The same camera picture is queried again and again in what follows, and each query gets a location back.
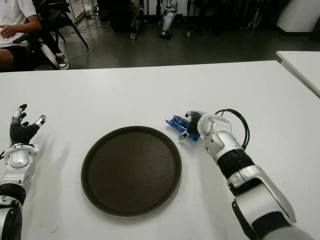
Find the right robot hand black silver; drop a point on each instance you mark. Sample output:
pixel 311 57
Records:
pixel 193 123

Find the right robot arm silver black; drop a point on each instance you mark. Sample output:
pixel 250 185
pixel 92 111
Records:
pixel 250 180

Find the left robot hand black silver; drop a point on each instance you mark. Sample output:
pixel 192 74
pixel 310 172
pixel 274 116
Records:
pixel 20 132

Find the round dark brown tray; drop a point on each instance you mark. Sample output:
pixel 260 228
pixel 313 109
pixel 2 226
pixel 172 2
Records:
pixel 131 172

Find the white curved panel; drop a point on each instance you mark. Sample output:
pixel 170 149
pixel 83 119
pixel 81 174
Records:
pixel 297 15

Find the grey armrest office chair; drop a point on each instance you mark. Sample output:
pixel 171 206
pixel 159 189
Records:
pixel 22 38

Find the person in black clothes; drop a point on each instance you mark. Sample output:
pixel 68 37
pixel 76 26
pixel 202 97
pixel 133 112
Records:
pixel 51 40

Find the black wheeled stand leg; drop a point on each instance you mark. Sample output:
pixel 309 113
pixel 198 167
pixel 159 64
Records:
pixel 133 35
pixel 188 33

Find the blue Oreo cookie pack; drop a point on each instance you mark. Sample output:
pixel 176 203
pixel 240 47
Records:
pixel 176 122

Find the black folding chair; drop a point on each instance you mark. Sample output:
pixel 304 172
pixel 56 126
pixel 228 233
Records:
pixel 66 23

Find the left robot arm silver black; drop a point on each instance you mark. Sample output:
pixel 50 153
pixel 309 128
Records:
pixel 17 162

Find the seated person in white shirt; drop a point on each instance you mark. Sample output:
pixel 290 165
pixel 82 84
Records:
pixel 12 15

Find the white side table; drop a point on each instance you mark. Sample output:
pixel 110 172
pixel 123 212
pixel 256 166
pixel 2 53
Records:
pixel 303 65

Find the white humanoid robot legs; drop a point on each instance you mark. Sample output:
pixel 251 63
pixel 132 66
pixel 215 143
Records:
pixel 168 18

